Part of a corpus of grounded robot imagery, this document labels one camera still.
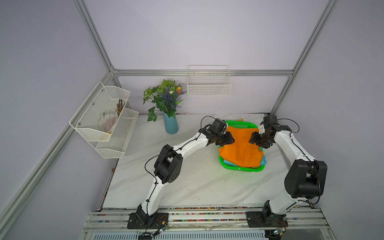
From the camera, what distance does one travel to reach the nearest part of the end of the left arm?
699 millimetres

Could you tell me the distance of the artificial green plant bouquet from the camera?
0.86 meters

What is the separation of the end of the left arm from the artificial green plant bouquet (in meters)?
0.27
